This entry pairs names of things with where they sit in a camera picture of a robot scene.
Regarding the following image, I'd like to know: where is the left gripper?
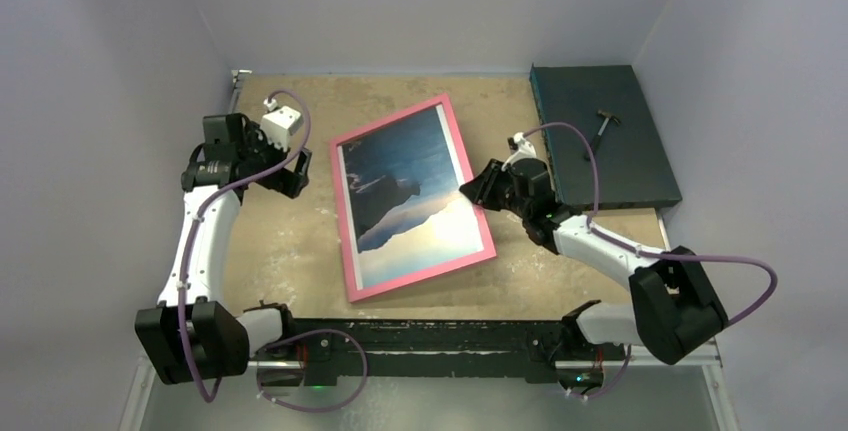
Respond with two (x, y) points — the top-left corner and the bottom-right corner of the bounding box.
(238, 122), (309, 198)

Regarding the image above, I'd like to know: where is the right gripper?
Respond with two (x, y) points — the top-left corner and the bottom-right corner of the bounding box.
(463, 158), (532, 218)

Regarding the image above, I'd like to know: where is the seascape photo print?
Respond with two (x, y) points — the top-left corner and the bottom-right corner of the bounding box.
(337, 104), (490, 291)

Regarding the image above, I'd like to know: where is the pink picture frame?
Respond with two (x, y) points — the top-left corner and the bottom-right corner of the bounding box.
(329, 92), (498, 304)

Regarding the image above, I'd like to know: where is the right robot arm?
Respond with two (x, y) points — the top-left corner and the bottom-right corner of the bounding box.
(459, 158), (730, 365)

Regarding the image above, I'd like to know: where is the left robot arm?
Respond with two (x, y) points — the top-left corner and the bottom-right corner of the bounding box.
(134, 107), (312, 385)

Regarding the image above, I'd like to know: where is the small hammer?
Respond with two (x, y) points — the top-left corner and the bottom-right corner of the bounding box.
(584, 110), (622, 161)

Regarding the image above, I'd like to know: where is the dark blue box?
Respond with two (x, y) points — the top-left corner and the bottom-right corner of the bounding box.
(529, 65), (682, 210)

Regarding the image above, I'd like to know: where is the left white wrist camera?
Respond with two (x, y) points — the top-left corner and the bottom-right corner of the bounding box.
(260, 98), (304, 152)

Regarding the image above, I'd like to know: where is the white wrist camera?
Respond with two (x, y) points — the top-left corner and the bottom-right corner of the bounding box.
(501, 132), (538, 171)
(260, 98), (304, 152)

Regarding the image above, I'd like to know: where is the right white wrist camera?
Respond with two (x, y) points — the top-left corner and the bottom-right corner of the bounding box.
(501, 132), (538, 171)

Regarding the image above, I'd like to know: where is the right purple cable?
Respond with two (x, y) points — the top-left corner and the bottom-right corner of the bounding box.
(520, 121), (779, 404)

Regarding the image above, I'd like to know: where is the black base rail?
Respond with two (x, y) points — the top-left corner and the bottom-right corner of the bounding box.
(250, 318), (625, 386)

